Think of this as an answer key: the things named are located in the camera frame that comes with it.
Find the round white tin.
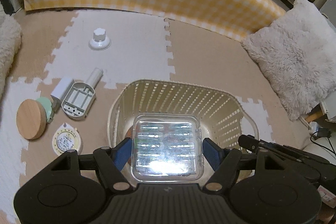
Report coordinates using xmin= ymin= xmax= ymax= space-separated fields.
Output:
xmin=52 ymin=123 xmax=83 ymax=156

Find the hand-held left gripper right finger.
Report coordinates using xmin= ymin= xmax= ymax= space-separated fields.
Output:
xmin=201 ymin=138 xmax=285 ymax=191

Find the white foam mat tile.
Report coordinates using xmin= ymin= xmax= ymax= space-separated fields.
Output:
xmin=45 ymin=10 xmax=176 ymax=89

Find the black cable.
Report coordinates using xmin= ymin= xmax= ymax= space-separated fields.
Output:
xmin=310 ymin=127 xmax=336 ymax=148

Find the grey plastic housing with handle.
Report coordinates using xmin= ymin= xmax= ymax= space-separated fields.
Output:
xmin=61 ymin=68 xmax=104 ymax=121

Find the fluffy cream blanket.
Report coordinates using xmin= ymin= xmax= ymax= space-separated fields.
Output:
xmin=0 ymin=14 xmax=22 ymax=98

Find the fluffy white pillow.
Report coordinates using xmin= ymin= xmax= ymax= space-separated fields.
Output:
xmin=241 ymin=0 xmax=336 ymax=121

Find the clear plastic case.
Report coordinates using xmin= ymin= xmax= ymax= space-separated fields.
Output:
xmin=130 ymin=114 xmax=204 ymax=182

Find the cream slatted plastic basket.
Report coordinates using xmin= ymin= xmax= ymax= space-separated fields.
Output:
xmin=107 ymin=79 xmax=259 ymax=185

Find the beige foam mat tile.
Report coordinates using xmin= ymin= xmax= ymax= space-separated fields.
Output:
xmin=165 ymin=18 xmax=297 ymax=114

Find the green round disc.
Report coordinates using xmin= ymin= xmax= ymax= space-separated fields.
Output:
xmin=35 ymin=97 xmax=55 ymax=123

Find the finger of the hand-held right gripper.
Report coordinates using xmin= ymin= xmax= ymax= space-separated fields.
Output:
xmin=238 ymin=135 xmax=330 ymax=182

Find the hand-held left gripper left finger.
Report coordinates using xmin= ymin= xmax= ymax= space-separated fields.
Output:
xmin=49 ymin=137 xmax=135 ymax=191

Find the round wooden lid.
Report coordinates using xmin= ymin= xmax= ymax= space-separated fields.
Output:
xmin=16 ymin=99 xmax=49 ymax=140

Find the white charger adapter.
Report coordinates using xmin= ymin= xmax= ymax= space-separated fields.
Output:
xmin=50 ymin=77 xmax=75 ymax=111

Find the white box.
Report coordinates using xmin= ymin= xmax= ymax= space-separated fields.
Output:
xmin=319 ymin=101 xmax=336 ymax=122

